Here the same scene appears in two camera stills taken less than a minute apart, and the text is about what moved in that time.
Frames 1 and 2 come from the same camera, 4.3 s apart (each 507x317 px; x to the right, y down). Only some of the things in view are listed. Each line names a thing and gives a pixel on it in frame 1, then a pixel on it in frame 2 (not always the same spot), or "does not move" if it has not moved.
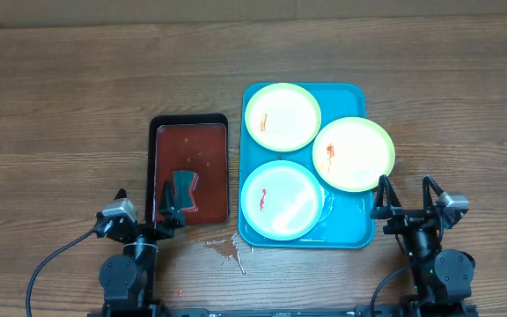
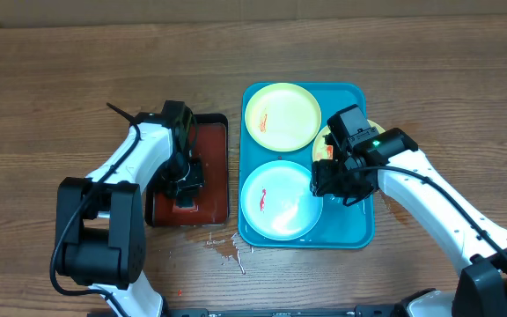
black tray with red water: [196, 143] does not move
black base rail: [356, 311] does not move
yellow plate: [282, 117] does not move
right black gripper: [389, 209] → [327, 186]
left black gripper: [164, 231] → [195, 184]
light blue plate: [282, 200] does not move
